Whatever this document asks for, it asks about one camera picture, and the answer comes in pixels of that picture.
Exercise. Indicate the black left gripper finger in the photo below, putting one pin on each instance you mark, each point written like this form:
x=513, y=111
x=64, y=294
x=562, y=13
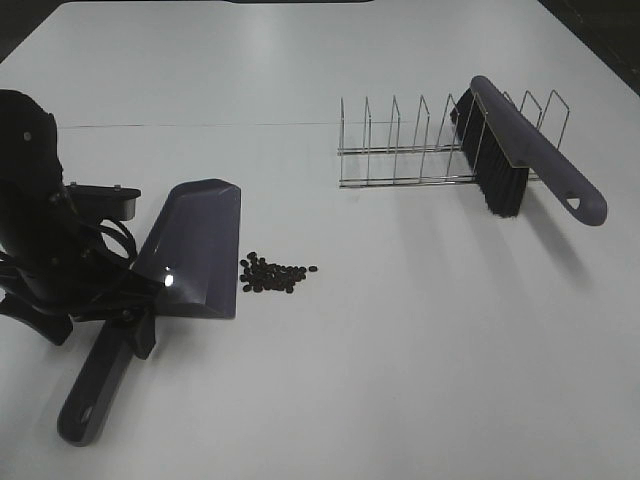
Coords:
x=141, y=333
x=55, y=329

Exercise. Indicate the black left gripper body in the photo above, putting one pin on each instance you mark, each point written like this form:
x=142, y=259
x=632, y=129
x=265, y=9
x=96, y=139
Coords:
x=86, y=275

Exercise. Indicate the purple plastic dustpan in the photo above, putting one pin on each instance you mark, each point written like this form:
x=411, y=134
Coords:
x=193, y=250

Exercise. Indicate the pile of coffee beans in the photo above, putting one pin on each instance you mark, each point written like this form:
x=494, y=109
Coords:
x=258, y=275

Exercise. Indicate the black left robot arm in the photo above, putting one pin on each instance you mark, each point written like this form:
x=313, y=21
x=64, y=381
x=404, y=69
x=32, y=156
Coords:
x=34, y=197

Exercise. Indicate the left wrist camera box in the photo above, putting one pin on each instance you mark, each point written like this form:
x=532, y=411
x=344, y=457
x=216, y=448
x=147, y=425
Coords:
x=96, y=203

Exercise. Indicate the chrome wire dish rack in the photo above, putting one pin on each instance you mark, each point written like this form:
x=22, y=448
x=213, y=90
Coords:
x=421, y=149

